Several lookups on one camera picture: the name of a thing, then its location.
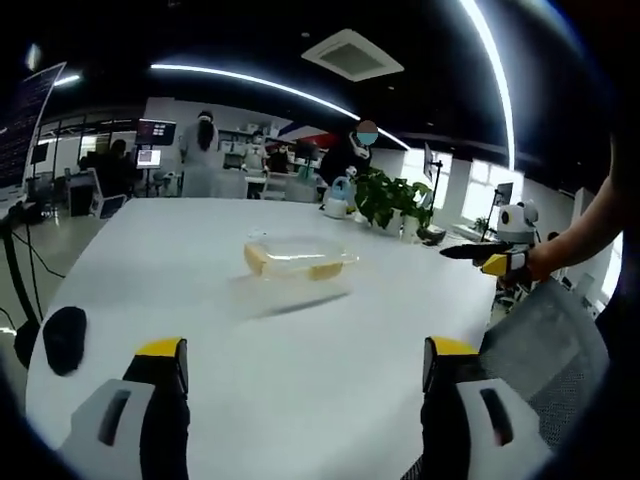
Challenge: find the small potted green plant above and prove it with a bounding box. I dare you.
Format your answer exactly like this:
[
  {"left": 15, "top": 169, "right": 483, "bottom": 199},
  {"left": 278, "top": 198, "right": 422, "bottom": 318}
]
[{"left": 399, "top": 180, "right": 435, "bottom": 237}]

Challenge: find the grey mesh office chair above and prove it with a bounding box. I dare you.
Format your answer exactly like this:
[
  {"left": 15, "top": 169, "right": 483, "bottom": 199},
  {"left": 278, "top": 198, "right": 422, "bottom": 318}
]
[{"left": 482, "top": 277, "right": 611, "bottom": 451}]

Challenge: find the large dark display screen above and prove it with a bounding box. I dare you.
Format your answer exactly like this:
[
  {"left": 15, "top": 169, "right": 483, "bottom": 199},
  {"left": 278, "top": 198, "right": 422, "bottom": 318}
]
[{"left": 0, "top": 62, "right": 67, "bottom": 189}]

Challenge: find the clear plastic food container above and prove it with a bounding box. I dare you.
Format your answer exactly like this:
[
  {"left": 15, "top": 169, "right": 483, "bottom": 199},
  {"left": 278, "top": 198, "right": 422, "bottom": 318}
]
[{"left": 243, "top": 234, "right": 360, "bottom": 281}]

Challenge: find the ceiling light strip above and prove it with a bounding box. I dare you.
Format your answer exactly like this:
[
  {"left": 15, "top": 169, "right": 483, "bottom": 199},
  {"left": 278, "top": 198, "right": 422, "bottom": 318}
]
[
  {"left": 457, "top": 0, "right": 516, "bottom": 174},
  {"left": 149, "top": 62, "right": 361, "bottom": 121}
]

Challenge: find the ceiling air vent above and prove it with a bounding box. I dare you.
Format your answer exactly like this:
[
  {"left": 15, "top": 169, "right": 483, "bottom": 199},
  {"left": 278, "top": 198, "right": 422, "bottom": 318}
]
[{"left": 301, "top": 28, "right": 405, "bottom": 81}]

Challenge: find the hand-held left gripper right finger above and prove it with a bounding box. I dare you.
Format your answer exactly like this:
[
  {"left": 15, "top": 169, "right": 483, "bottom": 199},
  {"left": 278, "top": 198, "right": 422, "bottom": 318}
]
[{"left": 421, "top": 335, "right": 557, "bottom": 480}]

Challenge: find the black computer mouse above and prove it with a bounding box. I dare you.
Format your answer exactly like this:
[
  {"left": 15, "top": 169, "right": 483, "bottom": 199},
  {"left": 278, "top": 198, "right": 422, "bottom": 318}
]
[{"left": 42, "top": 305, "right": 87, "bottom": 376}]

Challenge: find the monitor on black stand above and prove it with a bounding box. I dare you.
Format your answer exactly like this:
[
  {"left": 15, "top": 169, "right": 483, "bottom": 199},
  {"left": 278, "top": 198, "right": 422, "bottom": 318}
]
[{"left": 423, "top": 142, "right": 446, "bottom": 201}]

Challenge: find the large potted green plant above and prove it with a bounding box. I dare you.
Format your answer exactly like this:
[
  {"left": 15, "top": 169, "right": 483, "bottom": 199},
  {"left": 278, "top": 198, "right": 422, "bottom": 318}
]
[{"left": 353, "top": 168, "right": 416, "bottom": 230}]

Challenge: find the black tripod stand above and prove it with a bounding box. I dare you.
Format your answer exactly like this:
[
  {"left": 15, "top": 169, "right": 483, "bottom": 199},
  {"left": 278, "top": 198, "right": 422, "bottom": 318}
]
[{"left": 0, "top": 202, "right": 44, "bottom": 369}]

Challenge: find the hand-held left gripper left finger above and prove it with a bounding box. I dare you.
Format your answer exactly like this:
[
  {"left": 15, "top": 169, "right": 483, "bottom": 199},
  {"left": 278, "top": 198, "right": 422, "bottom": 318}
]
[{"left": 59, "top": 337, "right": 191, "bottom": 480}]

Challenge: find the light blue watering can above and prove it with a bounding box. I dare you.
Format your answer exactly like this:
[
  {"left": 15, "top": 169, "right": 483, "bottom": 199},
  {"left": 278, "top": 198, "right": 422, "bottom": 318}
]
[{"left": 324, "top": 174, "right": 351, "bottom": 219}]

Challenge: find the wide dark monitor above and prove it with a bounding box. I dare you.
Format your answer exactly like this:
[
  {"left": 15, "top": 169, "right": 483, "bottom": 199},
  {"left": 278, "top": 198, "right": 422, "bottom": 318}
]
[{"left": 137, "top": 118, "right": 177, "bottom": 147}]

